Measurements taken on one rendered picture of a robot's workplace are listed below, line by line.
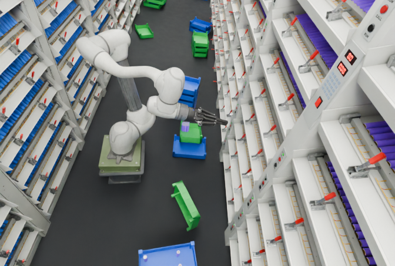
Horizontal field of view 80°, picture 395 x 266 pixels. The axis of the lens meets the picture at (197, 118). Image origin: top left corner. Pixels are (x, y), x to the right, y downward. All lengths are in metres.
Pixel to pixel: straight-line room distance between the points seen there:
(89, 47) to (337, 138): 1.25
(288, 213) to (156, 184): 1.24
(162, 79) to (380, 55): 0.79
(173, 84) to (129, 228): 1.19
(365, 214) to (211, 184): 1.53
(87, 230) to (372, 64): 1.84
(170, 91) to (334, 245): 0.82
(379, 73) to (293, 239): 0.63
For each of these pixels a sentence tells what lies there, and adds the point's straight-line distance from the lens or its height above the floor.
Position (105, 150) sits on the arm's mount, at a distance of 1.89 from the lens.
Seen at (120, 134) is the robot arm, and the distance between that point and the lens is 1.64.
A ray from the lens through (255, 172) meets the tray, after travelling 1.33.
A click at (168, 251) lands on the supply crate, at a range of 1.53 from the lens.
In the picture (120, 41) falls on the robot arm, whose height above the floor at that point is 1.04.
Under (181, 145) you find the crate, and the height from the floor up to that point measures 0.00.
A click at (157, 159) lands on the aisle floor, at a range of 2.15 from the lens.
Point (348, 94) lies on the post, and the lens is 0.76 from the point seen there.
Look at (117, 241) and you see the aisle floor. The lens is 1.90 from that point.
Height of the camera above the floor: 1.81
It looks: 46 degrees down
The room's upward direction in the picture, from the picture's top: 11 degrees clockwise
